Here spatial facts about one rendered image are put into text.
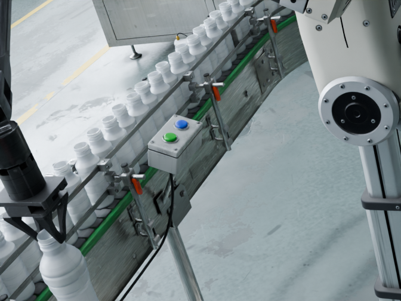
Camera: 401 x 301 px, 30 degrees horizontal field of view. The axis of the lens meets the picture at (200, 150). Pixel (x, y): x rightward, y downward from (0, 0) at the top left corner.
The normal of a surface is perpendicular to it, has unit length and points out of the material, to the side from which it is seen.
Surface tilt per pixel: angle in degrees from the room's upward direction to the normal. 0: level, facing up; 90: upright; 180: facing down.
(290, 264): 0
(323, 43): 101
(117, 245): 90
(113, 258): 90
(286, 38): 90
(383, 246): 90
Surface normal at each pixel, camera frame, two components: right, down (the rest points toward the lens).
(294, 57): 0.65, 0.18
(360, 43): -0.36, 0.69
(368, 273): -0.27, -0.85
